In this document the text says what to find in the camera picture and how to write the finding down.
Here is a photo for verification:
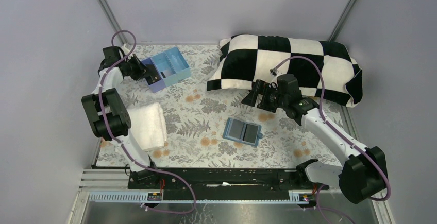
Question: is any black VIP credit card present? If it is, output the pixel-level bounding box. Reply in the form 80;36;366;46
144;71;161;85

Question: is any blue card holder wallet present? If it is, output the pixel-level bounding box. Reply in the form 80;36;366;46
222;117;263;147

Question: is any black and white checkered pillow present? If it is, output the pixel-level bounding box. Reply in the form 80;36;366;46
207;34;363;108

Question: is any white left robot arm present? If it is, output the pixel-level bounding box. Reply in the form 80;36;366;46
81;46;157;182

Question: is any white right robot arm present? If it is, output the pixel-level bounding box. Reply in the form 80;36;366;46
241;74;391;204

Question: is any blue compartment organizer box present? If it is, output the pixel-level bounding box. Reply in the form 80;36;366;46
141;47;191;93

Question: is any floral patterned table mat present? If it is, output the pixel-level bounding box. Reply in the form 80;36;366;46
118;45;339;168

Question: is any white folded towel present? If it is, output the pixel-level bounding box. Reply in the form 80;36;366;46
128;102;167;151

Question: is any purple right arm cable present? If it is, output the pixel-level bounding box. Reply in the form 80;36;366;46
270;56;392;202

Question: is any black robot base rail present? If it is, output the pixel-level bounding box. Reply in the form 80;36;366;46
128;167;321;198

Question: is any perforated metal cable tray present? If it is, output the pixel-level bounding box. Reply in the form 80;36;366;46
89;189;309;204

